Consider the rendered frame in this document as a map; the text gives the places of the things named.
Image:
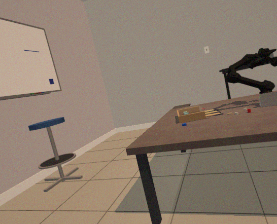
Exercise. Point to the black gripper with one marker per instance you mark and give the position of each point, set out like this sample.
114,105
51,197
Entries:
264,58

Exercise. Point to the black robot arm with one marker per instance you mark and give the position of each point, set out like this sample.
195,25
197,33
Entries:
233,77

